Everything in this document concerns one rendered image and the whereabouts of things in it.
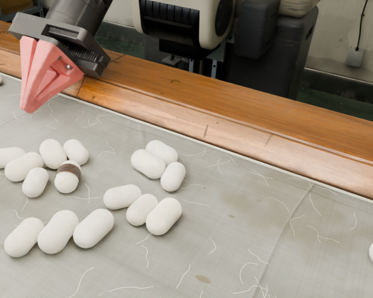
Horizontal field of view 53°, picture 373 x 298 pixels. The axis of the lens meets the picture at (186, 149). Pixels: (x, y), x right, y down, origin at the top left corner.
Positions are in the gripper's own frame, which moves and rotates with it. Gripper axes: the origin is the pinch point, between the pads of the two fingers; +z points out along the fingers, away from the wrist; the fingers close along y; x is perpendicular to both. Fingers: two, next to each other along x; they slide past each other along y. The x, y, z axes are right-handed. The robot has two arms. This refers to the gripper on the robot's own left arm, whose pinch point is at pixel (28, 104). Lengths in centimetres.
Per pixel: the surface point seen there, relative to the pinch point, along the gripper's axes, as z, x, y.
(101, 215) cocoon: 7.2, -6.1, 17.6
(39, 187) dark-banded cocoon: 7.4, -5.2, 10.5
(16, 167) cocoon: 6.6, -5.3, 7.4
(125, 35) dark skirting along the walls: -102, 181, -129
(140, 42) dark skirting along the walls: -101, 183, -116
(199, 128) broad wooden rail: -5.1, 5.8, 17.9
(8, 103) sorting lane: 0.4, 2.4, -5.3
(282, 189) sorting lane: -1.4, 4.0, 28.9
